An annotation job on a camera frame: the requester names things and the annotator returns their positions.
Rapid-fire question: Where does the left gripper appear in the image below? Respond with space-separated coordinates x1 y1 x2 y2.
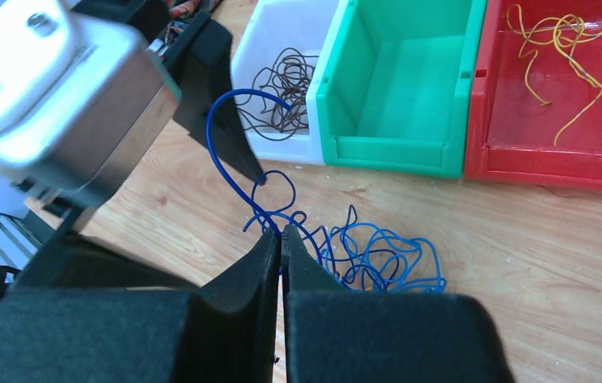
72 1 263 181

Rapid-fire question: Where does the blue cable tangle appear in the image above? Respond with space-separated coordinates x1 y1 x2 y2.
205 88 448 295

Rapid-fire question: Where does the yellow cable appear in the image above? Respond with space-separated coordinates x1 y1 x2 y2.
506 4 602 148

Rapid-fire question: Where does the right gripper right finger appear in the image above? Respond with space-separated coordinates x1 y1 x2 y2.
281 225 514 382

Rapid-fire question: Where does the green plastic bin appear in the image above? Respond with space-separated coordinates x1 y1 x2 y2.
316 1 486 178

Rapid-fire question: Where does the red plastic bin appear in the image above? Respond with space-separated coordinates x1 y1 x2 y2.
463 1 602 191

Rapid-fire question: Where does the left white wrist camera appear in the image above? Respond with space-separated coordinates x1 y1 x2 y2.
0 1 180 208

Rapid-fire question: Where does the white plastic bin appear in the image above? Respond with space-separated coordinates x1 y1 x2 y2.
231 1 348 164

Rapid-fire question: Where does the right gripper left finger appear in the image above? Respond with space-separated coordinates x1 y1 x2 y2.
0 232 281 382

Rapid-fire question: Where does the black cable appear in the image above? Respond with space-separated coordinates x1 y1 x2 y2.
234 47 320 142

